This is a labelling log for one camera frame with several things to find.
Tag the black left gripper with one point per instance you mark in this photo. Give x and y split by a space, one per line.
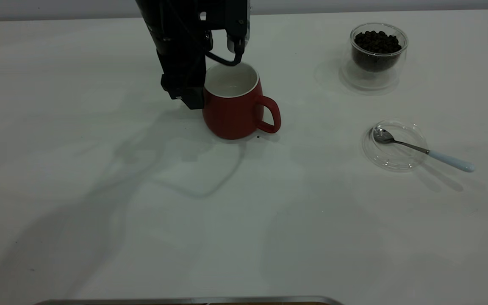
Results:
172 25

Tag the red ceramic mug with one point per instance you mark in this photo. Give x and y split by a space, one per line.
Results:
231 118

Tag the clear glass saucer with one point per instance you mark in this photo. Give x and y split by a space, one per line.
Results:
392 159

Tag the dark coffee beans heap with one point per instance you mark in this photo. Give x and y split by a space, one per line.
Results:
377 44

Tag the silver metal tray rim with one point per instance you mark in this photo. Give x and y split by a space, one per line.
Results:
184 301

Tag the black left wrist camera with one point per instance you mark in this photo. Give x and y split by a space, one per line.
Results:
227 17

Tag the clear double-wall glass cup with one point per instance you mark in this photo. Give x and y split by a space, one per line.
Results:
371 80

